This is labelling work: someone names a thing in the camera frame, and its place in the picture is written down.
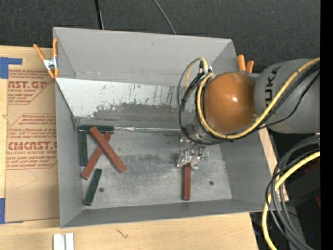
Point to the black cylinder on white bracket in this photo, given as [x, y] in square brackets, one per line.
[206, 68]

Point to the red-brown flat block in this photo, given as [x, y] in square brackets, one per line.
[109, 151]
[186, 184]
[91, 164]

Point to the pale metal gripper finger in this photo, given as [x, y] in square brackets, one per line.
[199, 157]
[183, 159]

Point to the brown cardboard board red print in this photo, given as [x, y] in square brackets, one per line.
[28, 139]

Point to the grey metal bin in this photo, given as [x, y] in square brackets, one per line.
[156, 165]

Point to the dark green flat block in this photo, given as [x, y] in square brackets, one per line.
[92, 187]
[83, 150]
[93, 127]

